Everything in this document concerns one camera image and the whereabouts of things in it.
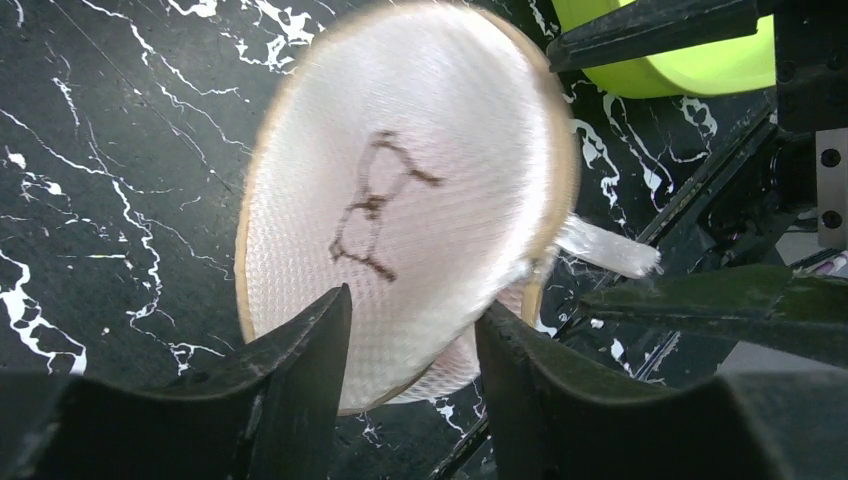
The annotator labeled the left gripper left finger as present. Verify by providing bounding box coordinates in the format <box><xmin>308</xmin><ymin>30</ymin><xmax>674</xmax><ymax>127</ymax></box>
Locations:
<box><xmin>1</xmin><ymin>285</ymin><xmax>352</xmax><ymax>479</ymax></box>

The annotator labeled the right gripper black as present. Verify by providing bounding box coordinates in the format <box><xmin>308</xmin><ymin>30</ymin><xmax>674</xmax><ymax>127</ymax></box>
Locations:
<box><xmin>546</xmin><ymin>0</ymin><xmax>847</xmax><ymax>265</ymax></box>

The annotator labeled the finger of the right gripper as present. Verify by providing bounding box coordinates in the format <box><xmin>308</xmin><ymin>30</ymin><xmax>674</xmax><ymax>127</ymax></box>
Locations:
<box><xmin>579</xmin><ymin>264</ymin><xmax>847</xmax><ymax>368</ymax></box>

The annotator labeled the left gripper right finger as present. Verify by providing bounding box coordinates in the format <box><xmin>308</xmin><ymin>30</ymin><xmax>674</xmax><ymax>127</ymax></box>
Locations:
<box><xmin>475</xmin><ymin>304</ymin><xmax>847</xmax><ymax>479</ymax></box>

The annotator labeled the white mesh laundry bag beige zipper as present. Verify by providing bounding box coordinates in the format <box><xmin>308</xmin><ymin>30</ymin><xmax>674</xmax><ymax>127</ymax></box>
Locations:
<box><xmin>234</xmin><ymin>1</ymin><xmax>661</xmax><ymax>416</ymax></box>

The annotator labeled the green plastic basin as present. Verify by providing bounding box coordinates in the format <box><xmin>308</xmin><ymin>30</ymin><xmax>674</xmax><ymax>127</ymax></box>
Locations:
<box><xmin>583</xmin><ymin>15</ymin><xmax>775</xmax><ymax>99</ymax></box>

